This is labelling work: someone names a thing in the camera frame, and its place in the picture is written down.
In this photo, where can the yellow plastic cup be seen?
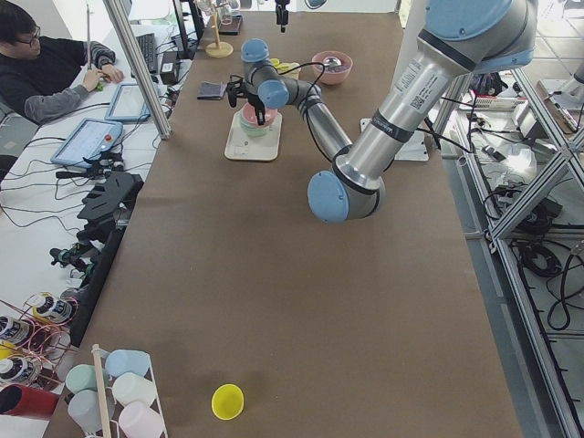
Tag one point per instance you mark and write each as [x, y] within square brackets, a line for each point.
[228, 401]

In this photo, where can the black keyboard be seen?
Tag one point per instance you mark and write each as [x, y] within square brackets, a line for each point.
[147, 45]

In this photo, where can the large pink bowl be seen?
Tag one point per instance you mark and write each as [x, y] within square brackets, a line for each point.
[334, 76]

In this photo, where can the red cylinder can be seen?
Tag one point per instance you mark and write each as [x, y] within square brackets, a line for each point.
[22, 401]

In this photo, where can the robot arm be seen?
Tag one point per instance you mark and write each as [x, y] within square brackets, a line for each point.
[457, 38]

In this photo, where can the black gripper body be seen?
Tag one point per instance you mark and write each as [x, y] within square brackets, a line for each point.
[281, 10]
[254, 99]

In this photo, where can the small pink bowl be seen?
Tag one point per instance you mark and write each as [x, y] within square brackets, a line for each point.
[249, 115]

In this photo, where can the seated person in black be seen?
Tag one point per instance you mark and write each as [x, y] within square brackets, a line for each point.
[45, 78]

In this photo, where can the grey folded cloth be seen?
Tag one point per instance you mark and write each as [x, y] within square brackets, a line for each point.
[211, 91]

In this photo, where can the top green bowl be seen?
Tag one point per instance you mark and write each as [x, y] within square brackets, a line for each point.
[254, 131]

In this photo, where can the aluminium frame post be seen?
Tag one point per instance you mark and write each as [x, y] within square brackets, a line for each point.
[131, 49]

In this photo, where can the wooden mug tree stand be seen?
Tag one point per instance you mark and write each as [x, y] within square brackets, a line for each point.
[217, 48]

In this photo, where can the cream rabbit tray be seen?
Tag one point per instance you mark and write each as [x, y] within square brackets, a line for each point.
[240, 146]

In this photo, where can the blue teach pendant tablet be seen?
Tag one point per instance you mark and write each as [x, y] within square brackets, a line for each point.
[87, 142]

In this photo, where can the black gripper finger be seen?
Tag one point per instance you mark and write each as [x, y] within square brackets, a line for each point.
[260, 114]

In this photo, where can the white cup rack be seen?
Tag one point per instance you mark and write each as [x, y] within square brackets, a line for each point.
[116, 395]

